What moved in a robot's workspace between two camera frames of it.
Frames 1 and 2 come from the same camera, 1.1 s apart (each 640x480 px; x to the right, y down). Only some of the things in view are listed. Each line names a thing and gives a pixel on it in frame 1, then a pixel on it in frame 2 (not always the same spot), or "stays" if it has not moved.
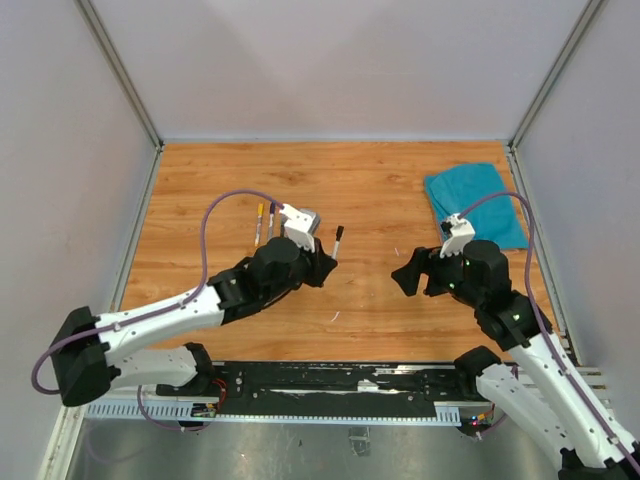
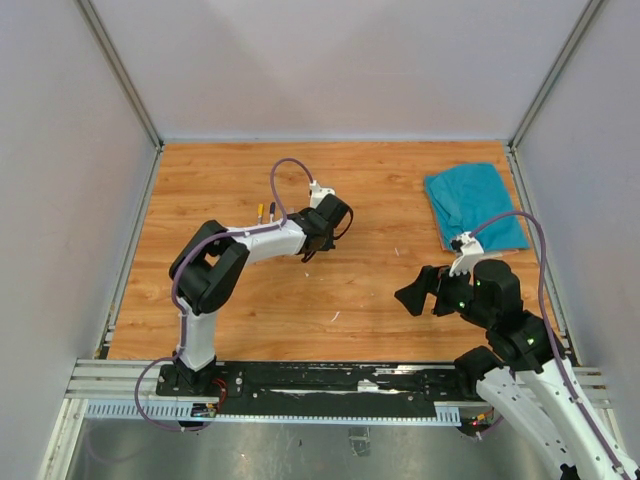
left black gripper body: [308, 269] -> [329, 243]
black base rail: [328, 388] stays
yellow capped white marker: [260, 211] stays
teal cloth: [455, 188] stays
